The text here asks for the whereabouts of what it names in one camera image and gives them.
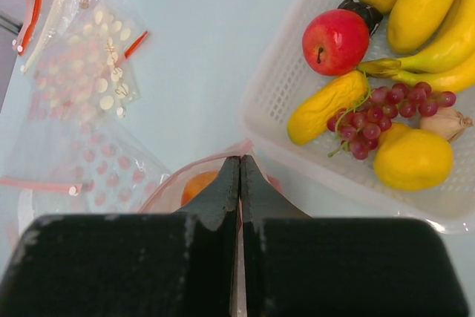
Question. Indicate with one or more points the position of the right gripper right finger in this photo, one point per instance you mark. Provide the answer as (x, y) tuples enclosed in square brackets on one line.
[(296, 265)]

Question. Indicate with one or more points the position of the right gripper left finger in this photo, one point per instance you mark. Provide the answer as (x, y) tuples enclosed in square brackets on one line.
[(175, 264)]

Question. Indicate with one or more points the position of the clear pink-zip bag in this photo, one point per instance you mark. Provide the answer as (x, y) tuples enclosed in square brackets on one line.
[(167, 197)]

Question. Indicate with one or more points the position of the large red meat slab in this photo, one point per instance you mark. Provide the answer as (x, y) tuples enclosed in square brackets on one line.
[(196, 185)]

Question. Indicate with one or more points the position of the clear bag near front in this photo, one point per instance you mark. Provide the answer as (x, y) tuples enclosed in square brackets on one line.
[(68, 166)]

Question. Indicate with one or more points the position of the pile of dotted zip bags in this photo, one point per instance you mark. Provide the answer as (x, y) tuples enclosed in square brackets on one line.
[(75, 53)]

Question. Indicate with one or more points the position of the small yellow corn piece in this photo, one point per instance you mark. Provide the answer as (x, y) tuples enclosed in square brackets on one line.
[(310, 119)]

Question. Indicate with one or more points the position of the purple grape bunch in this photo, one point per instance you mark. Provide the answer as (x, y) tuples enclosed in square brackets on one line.
[(360, 127)]

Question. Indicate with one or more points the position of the white plastic fruit basket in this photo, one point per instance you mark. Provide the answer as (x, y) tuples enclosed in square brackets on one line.
[(283, 80)]

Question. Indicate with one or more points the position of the beige garlic bulb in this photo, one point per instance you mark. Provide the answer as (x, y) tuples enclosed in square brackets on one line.
[(447, 123)]

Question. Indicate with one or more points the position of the red apple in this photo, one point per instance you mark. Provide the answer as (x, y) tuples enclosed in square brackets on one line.
[(335, 41)]

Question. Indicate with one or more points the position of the yellow banana bunch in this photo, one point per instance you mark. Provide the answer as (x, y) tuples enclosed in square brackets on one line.
[(445, 61)]

